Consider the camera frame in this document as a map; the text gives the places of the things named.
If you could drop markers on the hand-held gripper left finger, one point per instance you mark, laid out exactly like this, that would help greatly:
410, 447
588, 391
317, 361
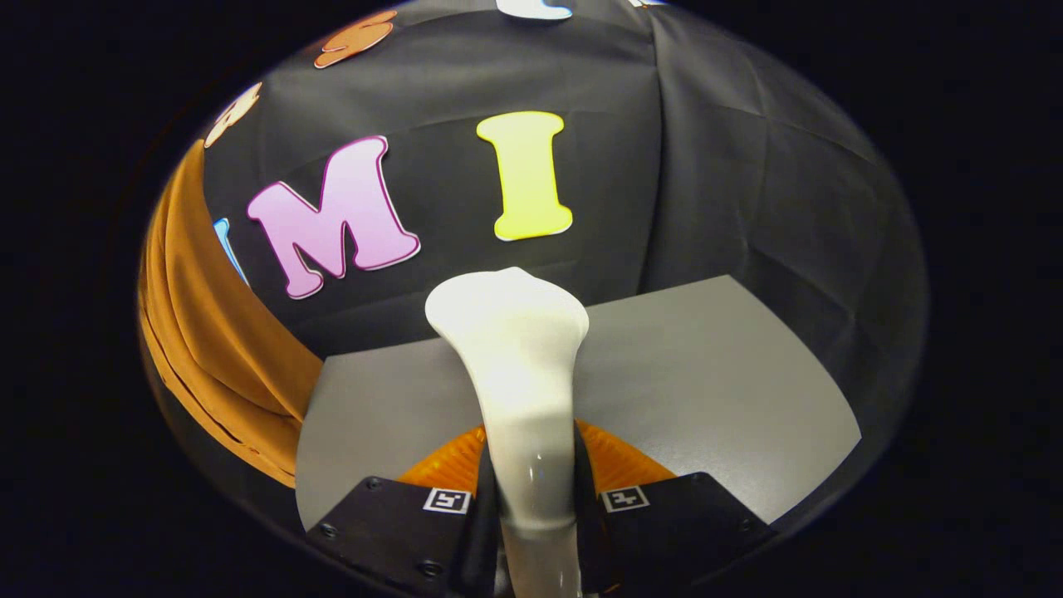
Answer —
390, 531

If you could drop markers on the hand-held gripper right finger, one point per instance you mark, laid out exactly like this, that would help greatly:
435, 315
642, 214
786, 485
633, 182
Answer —
664, 531

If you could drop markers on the orange-brown button shirt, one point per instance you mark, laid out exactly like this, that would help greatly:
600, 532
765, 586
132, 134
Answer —
208, 332

